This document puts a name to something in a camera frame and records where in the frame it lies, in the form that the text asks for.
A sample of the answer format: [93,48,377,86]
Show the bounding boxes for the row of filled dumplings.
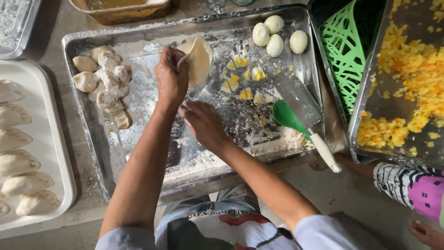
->
[0,79,60,217]

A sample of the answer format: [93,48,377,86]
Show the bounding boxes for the green plastic basket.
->
[318,0,367,117]

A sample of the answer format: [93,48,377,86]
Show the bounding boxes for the round dough wrapper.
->
[176,36,213,88]

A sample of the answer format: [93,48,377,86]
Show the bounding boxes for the person's right hand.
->
[178,100,234,150]

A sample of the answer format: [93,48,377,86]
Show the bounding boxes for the loose white flour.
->
[113,35,314,182]

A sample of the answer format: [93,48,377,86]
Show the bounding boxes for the chopped yellow orange filling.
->
[357,0,444,157]

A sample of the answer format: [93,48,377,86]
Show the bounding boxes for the person's printed light shirt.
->
[95,208,386,250]

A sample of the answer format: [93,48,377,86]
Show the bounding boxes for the pile of floured dough balls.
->
[72,45,133,130]

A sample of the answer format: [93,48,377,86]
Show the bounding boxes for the green plastic spoon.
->
[272,100,313,143]

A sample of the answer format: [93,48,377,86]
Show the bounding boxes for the person's left hand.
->
[154,47,191,106]

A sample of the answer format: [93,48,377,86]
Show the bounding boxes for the large floured metal tray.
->
[62,3,327,206]

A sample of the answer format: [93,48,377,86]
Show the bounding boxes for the small metal tray with flour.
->
[0,0,42,60]

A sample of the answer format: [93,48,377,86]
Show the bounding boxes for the scattered cut egg pieces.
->
[220,54,267,105]

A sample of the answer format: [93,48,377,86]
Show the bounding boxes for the peeled boiled egg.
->
[289,30,308,55]
[264,15,285,34]
[266,34,284,58]
[252,22,270,47]

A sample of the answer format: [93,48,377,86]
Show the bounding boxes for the white plastic tray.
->
[0,59,77,232]

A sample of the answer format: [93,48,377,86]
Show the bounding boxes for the brown rectangular container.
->
[68,0,171,26]

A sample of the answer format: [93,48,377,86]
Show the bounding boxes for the metal tray of filling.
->
[348,0,444,171]

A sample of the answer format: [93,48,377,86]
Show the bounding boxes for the white-handled steel cleaver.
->
[271,68,342,173]

